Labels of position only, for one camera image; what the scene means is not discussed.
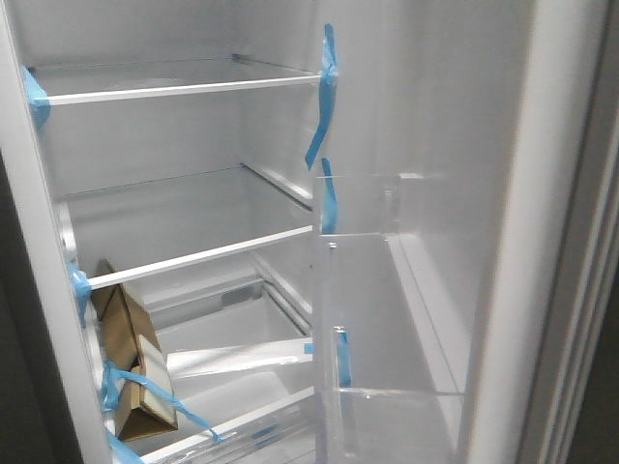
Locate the grey fridge door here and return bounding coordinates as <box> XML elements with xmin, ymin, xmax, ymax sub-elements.
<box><xmin>324</xmin><ymin>1</ymin><xmax>618</xmax><ymax>463</ymax></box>
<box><xmin>1</xmin><ymin>167</ymin><xmax>83</xmax><ymax>463</ymax></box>

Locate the blue tape on door bin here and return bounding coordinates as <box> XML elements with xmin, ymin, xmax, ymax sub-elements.
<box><xmin>321</xmin><ymin>158</ymin><xmax>339</xmax><ymax>234</ymax></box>

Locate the blue tape lower door bin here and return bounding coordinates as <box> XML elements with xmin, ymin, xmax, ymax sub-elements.
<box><xmin>334</xmin><ymin>326</ymin><xmax>352</xmax><ymax>388</ymax></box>

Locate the white fridge body interior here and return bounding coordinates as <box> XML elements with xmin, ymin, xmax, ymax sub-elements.
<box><xmin>0</xmin><ymin>0</ymin><xmax>339</xmax><ymax>464</ymax></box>

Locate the clear door bin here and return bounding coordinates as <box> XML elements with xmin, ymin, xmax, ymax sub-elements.
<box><xmin>313</xmin><ymin>174</ymin><xmax>463</xmax><ymax>463</ymax></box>

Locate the middle glass fridge shelf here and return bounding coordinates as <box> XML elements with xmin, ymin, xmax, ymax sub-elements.
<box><xmin>66</xmin><ymin>166</ymin><xmax>312</xmax><ymax>289</ymax></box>

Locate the glass fridge shelf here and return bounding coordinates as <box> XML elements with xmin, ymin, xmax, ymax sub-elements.
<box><xmin>66</xmin><ymin>166</ymin><xmax>312</xmax><ymax>289</ymax></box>
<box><xmin>30</xmin><ymin>57</ymin><xmax>320</xmax><ymax>106</ymax></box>

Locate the upper glass fridge shelf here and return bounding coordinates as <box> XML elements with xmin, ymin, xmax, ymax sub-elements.
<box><xmin>30</xmin><ymin>57</ymin><xmax>320</xmax><ymax>106</ymax></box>

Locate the blue tape strip upper right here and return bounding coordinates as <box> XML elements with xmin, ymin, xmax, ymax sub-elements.
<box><xmin>305</xmin><ymin>23</ymin><xmax>339</xmax><ymax>170</ymax></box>

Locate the lower glass drawer cover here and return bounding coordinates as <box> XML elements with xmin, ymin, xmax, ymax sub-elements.
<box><xmin>136</xmin><ymin>333</ymin><xmax>316</xmax><ymax>463</ymax></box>

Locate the brown cardboard box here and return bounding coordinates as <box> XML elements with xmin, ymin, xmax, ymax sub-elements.
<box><xmin>91</xmin><ymin>284</ymin><xmax>178</xmax><ymax>441</ymax></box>

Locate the blue tape middle left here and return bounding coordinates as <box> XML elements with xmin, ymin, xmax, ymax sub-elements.
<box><xmin>67</xmin><ymin>261</ymin><xmax>92</xmax><ymax>329</ymax></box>

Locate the blue tape across box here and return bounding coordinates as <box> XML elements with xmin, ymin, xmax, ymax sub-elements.
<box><xmin>101</xmin><ymin>361</ymin><xmax>225</xmax><ymax>443</ymax></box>

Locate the blue tape upper left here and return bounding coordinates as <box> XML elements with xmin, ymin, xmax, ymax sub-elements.
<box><xmin>21</xmin><ymin>66</ymin><xmax>51</xmax><ymax>131</ymax></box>

